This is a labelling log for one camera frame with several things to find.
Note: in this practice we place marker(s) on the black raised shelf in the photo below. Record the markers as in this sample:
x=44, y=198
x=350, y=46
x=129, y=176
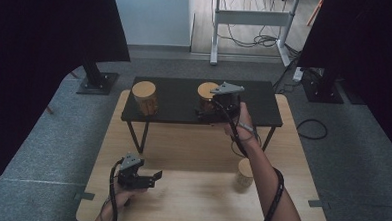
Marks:
x=177, y=99

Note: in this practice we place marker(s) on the glass jar with red contents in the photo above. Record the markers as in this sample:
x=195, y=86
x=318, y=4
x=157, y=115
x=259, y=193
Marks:
x=205, y=91

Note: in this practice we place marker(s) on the glass jar with pale contents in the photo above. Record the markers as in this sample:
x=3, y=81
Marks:
x=243, y=176

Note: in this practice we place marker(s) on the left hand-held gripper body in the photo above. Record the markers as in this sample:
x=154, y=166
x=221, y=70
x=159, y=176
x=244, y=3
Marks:
x=131, y=179

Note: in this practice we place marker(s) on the person's left hand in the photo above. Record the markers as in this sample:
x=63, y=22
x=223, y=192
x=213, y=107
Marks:
x=127, y=196

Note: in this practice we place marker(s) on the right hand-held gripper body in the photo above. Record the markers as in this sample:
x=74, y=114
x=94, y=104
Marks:
x=229, y=100

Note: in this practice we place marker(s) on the person's right hand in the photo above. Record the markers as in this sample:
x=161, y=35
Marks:
x=245, y=121

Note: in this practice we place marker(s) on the black stand base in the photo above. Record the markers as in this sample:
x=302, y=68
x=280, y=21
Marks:
x=323, y=91
x=96, y=82

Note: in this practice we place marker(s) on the white power strip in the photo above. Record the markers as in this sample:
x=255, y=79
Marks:
x=298, y=75

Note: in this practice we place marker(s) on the orange stick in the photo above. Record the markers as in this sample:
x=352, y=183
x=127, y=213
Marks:
x=315, y=10

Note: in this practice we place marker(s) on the white desk frame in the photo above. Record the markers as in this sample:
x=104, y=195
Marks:
x=251, y=18

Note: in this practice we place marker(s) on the black curtain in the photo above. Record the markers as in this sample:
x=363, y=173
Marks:
x=36, y=50
x=370, y=48

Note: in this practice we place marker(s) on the glass jar with orange contents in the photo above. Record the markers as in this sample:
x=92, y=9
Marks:
x=145, y=96

